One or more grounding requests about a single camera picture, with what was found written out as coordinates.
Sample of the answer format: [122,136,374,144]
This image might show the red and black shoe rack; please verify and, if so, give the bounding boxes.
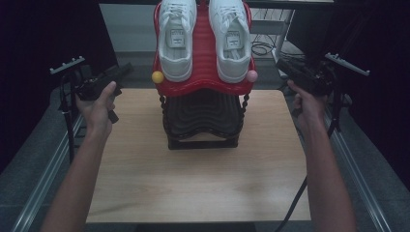
[151,0,259,152]

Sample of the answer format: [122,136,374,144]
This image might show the aluminium floor rail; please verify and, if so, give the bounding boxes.
[12,96,92,232]
[317,95,392,232]

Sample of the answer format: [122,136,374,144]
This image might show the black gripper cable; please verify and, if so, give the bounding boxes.
[274,80,341,232]
[59,72,78,163]

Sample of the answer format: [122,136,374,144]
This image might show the white desk frame leg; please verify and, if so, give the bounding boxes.
[250,9,296,79]

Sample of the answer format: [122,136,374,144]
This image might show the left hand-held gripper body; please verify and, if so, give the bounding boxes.
[48,55,124,125]

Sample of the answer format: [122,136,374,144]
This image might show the person's left hand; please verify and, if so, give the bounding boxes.
[74,80,118,136]

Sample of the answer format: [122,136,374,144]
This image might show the black floor cables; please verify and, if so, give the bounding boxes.
[250,32,308,63]

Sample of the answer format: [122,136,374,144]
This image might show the dark curtain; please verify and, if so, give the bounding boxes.
[0,0,121,175]
[286,0,410,191]

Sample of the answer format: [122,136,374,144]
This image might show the black floor bracket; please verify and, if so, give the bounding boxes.
[71,125,90,149]

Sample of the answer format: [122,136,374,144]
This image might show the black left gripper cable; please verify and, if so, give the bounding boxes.
[59,72,78,163]

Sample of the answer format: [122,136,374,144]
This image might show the white sneaker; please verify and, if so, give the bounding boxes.
[207,0,253,85]
[157,0,198,83]

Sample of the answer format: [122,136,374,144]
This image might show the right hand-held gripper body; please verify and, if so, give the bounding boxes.
[298,52,371,98]

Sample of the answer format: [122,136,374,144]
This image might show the person's right hand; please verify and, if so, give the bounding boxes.
[286,79,327,131]

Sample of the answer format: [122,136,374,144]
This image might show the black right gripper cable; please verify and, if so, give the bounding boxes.
[274,80,341,232]

